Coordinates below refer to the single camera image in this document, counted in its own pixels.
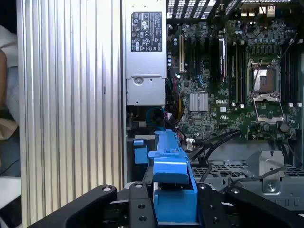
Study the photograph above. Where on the grey metal disk bay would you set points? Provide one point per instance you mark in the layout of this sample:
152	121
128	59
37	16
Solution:
130	171

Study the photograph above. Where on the white expansion slot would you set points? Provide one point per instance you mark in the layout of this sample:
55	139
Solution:
181	54

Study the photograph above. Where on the silver finned chipset heatsink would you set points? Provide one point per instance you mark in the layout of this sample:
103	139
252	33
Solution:
199	101

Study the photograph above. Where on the open metal PC case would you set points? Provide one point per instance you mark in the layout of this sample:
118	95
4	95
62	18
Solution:
237	152

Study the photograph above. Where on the round coin cell battery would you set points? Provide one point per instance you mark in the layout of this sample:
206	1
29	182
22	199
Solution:
284	127

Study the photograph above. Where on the person in white shirt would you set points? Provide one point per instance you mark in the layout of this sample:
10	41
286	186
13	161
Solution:
12	71

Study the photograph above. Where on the blue disk carrier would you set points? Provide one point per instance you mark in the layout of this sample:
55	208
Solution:
140	154

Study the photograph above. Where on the black RAM slot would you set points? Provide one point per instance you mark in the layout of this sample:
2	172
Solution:
285	76
242	76
294	76

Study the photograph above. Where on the black graphics card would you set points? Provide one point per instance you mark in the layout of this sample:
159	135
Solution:
222	59

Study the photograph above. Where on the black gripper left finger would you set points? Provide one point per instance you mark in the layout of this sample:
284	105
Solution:
140	213

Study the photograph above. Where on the silver power supply unit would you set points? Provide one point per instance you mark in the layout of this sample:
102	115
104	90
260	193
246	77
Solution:
146	90

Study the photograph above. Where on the green Dell motherboard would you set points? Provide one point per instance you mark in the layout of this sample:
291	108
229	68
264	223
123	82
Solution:
213	121

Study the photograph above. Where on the silver metal bracket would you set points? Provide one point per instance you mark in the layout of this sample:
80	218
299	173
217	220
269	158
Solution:
270	166

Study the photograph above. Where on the CPU socket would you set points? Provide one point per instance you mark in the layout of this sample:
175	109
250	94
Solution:
266	80

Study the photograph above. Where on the metal socket cover frame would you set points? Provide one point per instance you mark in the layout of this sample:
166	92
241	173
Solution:
266	97

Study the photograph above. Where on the thin metal locking lever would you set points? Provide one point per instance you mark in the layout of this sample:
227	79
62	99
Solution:
257	74

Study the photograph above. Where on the black expansion slot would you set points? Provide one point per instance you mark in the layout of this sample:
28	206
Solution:
189	54
197	54

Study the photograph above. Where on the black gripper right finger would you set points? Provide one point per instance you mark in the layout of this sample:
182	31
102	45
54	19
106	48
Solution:
211	213

